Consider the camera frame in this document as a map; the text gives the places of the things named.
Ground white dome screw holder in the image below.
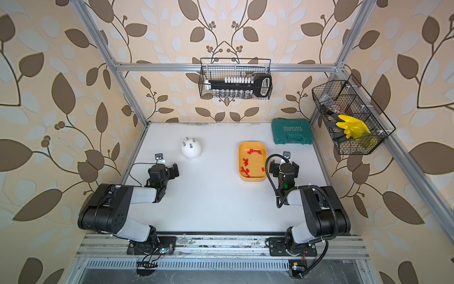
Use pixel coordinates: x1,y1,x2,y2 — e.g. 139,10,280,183
181,137,202,160

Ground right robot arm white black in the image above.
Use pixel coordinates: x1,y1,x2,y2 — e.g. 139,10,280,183
264,154,351,257

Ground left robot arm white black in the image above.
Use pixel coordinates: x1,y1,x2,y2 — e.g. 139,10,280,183
78,163,179,256

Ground yellow plastic tray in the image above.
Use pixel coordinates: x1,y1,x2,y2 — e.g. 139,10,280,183
238,142,267,182

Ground green plastic tool case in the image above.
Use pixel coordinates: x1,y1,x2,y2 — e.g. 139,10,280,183
271,118,314,144

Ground black pliers in basket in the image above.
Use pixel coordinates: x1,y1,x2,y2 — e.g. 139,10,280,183
321,104,347,143

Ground yellow rubber glove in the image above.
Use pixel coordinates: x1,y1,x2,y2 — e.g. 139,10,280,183
336,115,371,139

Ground socket set rail black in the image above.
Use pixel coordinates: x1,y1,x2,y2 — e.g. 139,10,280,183
203,74,273,99

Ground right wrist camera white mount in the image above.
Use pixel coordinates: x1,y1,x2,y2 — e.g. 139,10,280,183
283,151,291,163

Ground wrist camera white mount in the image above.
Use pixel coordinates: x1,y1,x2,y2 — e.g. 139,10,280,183
155,153,165,164
283,151,291,163

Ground black wire basket back wall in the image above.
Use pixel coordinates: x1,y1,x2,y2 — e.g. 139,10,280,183
198,57,273,99

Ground black wire basket wall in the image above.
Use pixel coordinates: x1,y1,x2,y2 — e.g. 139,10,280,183
312,75,396,155
198,57,273,99

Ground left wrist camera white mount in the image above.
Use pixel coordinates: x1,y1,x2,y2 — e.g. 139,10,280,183
155,153,165,164

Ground black wire basket right wall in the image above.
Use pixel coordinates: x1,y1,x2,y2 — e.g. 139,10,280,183
312,75,396,155

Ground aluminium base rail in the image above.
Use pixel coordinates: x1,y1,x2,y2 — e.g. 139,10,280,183
76,233,370,272

